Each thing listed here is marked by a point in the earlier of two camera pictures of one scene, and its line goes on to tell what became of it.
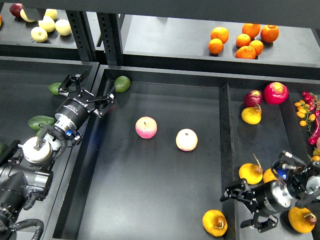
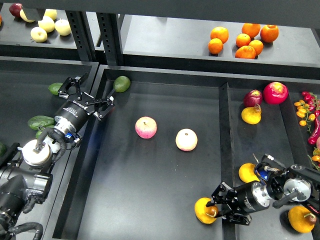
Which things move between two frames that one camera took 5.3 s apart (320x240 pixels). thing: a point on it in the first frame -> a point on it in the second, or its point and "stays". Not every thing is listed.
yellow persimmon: x=215 y=223 -> x=205 y=214
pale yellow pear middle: x=47 y=24 stays
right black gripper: x=261 y=200 -> x=247 y=203
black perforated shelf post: x=110 y=24 stays
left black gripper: x=78 y=106 stays
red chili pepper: x=314 y=138 stays
